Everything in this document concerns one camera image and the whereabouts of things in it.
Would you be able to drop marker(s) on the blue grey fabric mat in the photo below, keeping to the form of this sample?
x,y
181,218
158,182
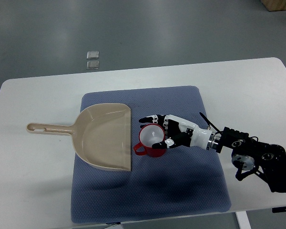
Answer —
x,y
184,181

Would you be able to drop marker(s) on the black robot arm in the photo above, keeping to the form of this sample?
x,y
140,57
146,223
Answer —
x,y
250,156

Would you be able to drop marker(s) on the upper metal floor plate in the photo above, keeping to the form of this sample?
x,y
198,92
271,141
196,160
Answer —
x,y
92,55

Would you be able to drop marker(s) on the red cup white inside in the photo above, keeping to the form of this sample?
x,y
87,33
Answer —
x,y
149,135

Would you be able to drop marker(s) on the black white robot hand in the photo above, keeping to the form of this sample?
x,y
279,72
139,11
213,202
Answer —
x,y
179,132

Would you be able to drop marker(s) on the wooden box corner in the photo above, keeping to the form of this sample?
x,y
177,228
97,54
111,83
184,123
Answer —
x,y
274,5

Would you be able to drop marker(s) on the metal floor plate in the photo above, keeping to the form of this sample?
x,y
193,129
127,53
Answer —
x,y
92,55
92,65

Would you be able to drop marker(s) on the beige plastic dustpan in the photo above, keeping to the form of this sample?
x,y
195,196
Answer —
x,y
101,136

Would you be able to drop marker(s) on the black table control panel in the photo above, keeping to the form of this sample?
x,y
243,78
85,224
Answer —
x,y
279,209

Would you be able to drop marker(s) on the lower metal floor plate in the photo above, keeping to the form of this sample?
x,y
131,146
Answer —
x,y
92,65

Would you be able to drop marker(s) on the white table leg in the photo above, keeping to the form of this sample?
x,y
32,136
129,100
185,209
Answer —
x,y
242,219

